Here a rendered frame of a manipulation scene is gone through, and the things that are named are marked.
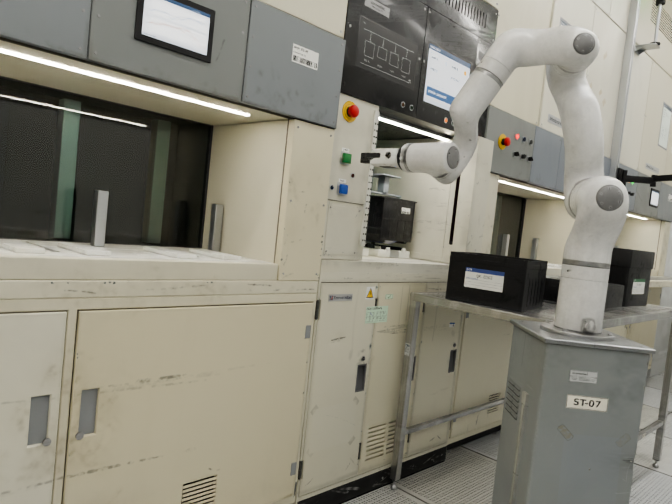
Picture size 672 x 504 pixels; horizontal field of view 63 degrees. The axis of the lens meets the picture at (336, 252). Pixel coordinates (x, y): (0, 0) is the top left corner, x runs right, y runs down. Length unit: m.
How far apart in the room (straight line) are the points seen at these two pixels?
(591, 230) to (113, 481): 1.35
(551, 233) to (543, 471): 2.35
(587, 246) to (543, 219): 2.19
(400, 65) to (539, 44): 0.58
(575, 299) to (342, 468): 1.01
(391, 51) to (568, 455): 1.35
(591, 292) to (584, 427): 0.34
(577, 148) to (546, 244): 2.17
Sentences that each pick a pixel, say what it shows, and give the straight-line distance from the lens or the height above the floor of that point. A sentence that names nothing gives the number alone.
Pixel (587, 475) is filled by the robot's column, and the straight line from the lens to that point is 1.64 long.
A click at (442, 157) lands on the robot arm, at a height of 1.19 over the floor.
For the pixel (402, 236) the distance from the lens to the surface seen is 2.37.
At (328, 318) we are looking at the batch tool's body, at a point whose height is 0.68.
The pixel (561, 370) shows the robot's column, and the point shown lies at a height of 0.68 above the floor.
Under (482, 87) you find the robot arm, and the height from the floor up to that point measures 1.39.
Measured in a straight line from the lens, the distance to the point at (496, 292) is 1.96.
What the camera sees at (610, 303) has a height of 0.79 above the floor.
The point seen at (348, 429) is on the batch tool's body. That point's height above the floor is 0.27.
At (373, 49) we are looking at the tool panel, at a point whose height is 1.57.
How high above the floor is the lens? 0.99
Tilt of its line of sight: 3 degrees down
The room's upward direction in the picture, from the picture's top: 6 degrees clockwise
